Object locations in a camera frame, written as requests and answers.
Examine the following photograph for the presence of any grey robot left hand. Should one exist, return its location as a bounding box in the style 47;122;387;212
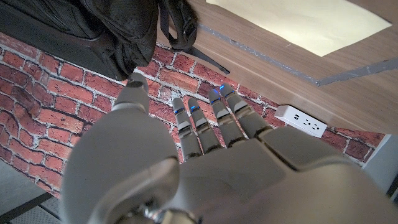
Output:
58;73;398;224

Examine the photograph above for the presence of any black backpack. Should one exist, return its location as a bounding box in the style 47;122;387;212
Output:
0;0;231;82

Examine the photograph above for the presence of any yellow sticky note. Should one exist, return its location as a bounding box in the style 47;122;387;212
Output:
205;0;392;58

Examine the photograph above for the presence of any white power strip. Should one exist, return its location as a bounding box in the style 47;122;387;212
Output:
274;105;328;139

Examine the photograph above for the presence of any brick print backdrop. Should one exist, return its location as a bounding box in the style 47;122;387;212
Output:
0;30;386;200

